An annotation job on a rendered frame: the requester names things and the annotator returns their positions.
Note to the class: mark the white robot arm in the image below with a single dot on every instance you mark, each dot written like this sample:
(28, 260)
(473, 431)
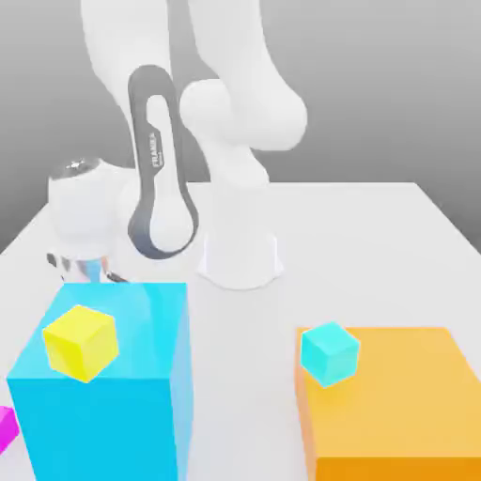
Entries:
(240, 112)

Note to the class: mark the small cyan cube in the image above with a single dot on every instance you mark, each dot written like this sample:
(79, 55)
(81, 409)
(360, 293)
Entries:
(328, 355)

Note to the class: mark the small yellow cube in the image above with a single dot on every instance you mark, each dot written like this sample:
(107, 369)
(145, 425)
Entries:
(80, 344)

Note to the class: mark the small magenta cube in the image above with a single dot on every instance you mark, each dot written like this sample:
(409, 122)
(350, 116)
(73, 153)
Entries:
(5, 428)

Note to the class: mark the large blue box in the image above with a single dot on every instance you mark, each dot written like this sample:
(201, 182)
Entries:
(112, 413)

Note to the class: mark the large orange box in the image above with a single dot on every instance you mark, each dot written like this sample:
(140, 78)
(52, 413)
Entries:
(394, 406)

